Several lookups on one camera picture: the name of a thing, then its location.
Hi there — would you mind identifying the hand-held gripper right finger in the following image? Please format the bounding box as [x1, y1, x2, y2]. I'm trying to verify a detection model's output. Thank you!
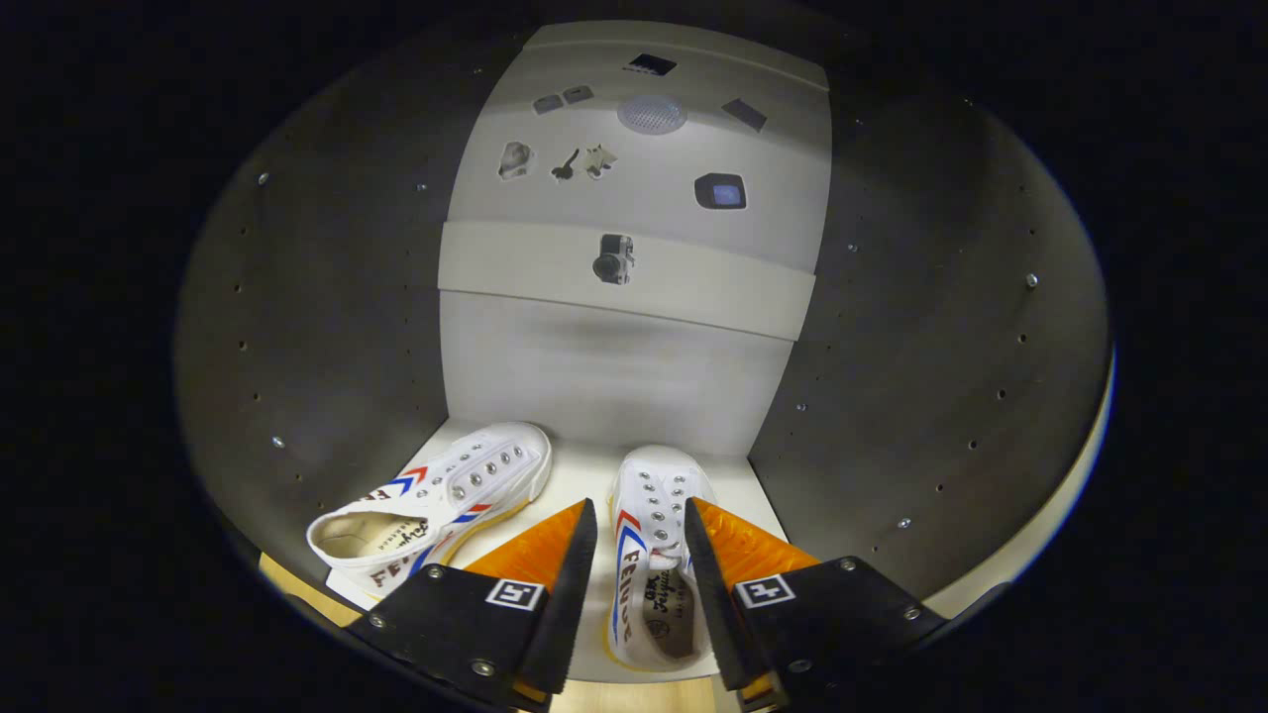
[684, 498, 947, 709]

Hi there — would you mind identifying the grey shoe cabinet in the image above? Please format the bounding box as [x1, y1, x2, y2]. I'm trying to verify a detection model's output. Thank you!
[173, 20, 1115, 686]

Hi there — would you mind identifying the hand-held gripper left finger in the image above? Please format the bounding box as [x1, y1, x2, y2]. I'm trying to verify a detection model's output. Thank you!
[347, 498, 599, 710]

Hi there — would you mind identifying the white canvas shoe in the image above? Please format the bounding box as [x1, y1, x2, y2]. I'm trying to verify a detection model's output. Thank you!
[606, 445, 720, 675]
[305, 422, 554, 601]

